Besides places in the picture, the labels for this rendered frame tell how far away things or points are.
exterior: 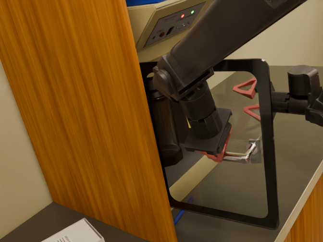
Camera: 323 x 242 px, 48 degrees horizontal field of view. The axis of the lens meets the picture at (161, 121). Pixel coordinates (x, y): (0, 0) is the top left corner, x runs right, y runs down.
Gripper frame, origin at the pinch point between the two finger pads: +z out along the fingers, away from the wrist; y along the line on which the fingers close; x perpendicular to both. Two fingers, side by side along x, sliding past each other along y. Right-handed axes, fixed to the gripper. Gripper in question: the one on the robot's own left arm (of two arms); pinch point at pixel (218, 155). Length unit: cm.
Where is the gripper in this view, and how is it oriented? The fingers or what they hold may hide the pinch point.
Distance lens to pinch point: 75.7
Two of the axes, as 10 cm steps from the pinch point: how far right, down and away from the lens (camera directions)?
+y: -3.9, 7.6, -5.1
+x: 8.5, 0.9, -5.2
